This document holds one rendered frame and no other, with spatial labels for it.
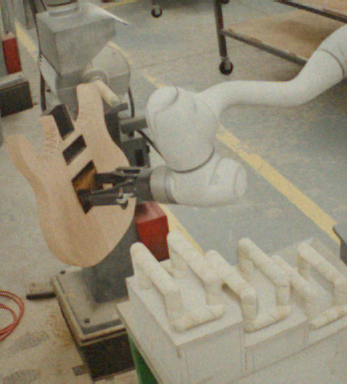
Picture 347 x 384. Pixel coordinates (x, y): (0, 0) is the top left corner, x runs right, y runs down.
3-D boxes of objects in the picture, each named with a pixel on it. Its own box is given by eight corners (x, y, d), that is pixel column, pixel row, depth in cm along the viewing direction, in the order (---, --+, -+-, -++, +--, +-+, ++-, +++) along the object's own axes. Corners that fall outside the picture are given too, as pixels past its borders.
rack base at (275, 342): (191, 315, 166) (188, 286, 161) (251, 291, 171) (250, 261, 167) (247, 377, 143) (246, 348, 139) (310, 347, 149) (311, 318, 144)
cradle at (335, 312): (304, 327, 153) (304, 317, 152) (342, 308, 157) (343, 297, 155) (311, 334, 150) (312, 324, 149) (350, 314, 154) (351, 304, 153)
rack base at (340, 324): (250, 292, 171) (250, 288, 170) (300, 270, 176) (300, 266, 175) (308, 349, 148) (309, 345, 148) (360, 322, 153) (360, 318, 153)
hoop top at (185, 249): (165, 242, 149) (164, 230, 148) (179, 238, 150) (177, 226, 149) (208, 290, 133) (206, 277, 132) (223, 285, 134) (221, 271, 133)
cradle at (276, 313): (242, 328, 144) (241, 317, 143) (287, 308, 148) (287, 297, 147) (250, 336, 142) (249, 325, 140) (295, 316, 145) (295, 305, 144)
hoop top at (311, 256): (294, 253, 167) (294, 243, 165) (305, 249, 168) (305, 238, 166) (338, 293, 151) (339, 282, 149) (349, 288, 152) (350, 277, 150)
